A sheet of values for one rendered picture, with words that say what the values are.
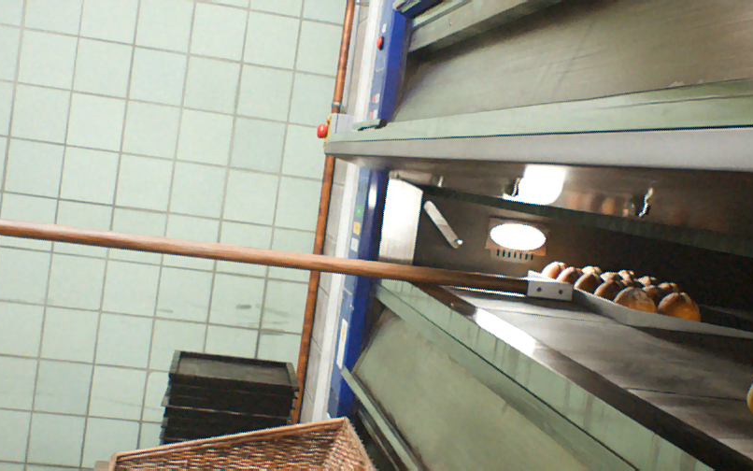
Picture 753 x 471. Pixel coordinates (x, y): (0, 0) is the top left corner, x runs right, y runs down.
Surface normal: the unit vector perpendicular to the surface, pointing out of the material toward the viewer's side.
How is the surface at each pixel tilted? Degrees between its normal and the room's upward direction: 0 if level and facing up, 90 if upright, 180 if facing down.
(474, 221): 90
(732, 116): 79
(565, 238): 90
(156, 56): 90
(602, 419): 90
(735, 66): 70
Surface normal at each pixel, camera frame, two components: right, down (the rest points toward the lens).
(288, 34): 0.18, 0.07
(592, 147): -0.93, -0.31
